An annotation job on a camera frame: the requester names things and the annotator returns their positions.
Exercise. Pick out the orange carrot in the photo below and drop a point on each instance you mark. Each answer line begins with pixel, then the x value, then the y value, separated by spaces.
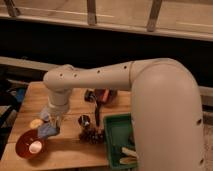
pixel 105 95

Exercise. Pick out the red bowl front left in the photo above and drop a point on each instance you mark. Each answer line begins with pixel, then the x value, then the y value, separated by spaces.
pixel 24 141

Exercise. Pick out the small dark toy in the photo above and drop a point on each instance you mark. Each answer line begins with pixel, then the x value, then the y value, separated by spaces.
pixel 89 96

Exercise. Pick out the blue sponge cloth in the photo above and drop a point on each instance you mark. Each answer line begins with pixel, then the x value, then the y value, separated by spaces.
pixel 47 130

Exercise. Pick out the bunch of dark grapes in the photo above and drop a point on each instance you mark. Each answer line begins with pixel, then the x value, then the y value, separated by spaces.
pixel 92 135

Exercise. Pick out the dark red pot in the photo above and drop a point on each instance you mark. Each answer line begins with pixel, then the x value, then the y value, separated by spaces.
pixel 99 94

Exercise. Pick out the yellow lemon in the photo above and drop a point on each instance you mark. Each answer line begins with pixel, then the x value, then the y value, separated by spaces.
pixel 34 124

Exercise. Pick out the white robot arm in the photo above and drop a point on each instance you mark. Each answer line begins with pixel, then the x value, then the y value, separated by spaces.
pixel 166 108

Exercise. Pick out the small metal cup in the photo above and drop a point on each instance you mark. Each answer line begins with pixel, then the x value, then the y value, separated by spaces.
pixel 84 120

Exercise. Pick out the white egg in bowl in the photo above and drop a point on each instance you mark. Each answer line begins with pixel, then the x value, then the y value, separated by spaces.
pixel 35 147

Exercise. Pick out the green plastic tray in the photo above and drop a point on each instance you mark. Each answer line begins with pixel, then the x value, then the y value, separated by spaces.
pixel 117 131

